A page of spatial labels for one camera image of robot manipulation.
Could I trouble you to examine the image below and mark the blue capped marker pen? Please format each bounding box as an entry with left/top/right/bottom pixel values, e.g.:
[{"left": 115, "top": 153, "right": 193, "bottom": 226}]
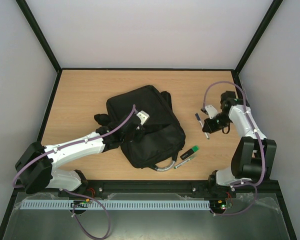
[{"left": 195, "top": 113, "right": 210, "bottom": 140}]

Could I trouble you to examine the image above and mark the black student bag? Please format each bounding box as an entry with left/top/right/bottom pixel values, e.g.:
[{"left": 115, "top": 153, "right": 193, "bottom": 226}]
[{"left": 94, "top": 85, "right": 186, "bottom": 170}]

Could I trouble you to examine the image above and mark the green black highlighter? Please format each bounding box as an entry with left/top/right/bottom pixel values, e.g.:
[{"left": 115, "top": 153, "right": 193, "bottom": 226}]
[{"left": 180, "top": 145, "right": 200, "bottom": 161}]

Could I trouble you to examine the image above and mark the green capped marker pen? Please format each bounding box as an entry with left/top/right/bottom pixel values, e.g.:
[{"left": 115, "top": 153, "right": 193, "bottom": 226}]
[{"left": 173, "top": 156, "right": 195, "bottom": 169}]

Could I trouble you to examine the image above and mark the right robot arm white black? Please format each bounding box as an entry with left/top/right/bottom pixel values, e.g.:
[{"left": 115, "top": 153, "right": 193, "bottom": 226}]
[{"left": 201, "top": 91, "right": 277, "bottom": 196}]

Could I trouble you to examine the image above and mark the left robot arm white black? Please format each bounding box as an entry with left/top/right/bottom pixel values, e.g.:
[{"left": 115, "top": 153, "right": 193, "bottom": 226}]
[{"left": 12, "top": 111, "right": 150, "bottom": 194}]

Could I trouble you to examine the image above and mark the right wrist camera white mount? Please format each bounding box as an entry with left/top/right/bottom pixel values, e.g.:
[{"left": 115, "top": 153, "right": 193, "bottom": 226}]
[{"left": 201, "top": 104, "right": 219, "bottom": 119}]

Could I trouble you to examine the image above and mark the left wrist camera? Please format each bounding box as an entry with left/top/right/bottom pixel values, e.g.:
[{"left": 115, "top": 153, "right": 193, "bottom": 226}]
[{"left": 136, "top": 110, "right": 150, "bottom": 126}]

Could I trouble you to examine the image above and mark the bag grey metal handle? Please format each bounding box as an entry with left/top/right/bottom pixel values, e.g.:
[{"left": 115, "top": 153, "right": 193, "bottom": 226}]
[{"left": 154, "top": 160, "right": 176, "bottom": 173}]

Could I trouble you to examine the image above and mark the black aluminium frame rail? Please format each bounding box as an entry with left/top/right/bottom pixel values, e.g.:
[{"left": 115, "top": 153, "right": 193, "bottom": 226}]
[{"left": 16, "top": 179, "right": 281, "bottom": 198}]

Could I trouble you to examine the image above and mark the grey slotted cable duct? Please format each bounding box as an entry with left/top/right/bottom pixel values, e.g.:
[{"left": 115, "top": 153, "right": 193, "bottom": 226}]
[{"left": 20, "top": 199, "right": 210, "bottom": 211}]

